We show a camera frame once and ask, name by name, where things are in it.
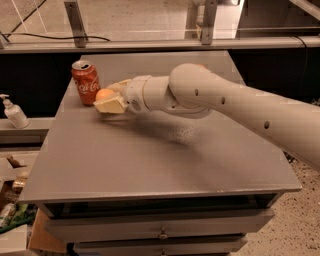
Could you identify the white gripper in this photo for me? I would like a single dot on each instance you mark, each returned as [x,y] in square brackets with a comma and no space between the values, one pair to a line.
[134,94]

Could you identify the white pump bottle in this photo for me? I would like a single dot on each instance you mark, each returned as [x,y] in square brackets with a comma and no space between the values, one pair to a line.
[14,113]

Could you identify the red apple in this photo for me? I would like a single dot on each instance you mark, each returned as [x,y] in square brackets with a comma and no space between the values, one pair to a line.
[201,65]

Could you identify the grey drawer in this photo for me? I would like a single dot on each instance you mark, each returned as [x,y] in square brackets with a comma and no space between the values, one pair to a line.
[159,225]
[168,247]

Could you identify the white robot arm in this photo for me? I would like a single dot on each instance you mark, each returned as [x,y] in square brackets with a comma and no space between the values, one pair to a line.
[192,91]

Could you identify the green packaging clutter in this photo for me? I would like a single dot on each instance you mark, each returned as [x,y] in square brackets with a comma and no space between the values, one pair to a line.
[14,215]

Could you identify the red coke can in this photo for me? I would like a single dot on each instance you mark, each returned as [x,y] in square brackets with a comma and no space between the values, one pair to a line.
[86,79]

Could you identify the upper grey drawer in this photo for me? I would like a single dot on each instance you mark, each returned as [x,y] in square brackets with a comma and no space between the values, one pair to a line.
[159,225]

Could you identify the grey drawer cabinet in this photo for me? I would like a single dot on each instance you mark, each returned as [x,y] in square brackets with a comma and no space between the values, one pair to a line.
[93,166]

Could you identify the lower grey drawer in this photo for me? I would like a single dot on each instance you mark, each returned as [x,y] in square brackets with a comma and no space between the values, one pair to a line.
[168,247]

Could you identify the orange fruit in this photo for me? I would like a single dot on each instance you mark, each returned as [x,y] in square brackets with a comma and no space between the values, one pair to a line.
[103,93]

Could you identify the cardboard box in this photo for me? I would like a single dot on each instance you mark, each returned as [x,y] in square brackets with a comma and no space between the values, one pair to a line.
[41,240]

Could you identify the metal railing frame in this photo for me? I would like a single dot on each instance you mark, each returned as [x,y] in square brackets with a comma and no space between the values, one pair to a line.
[47,26]

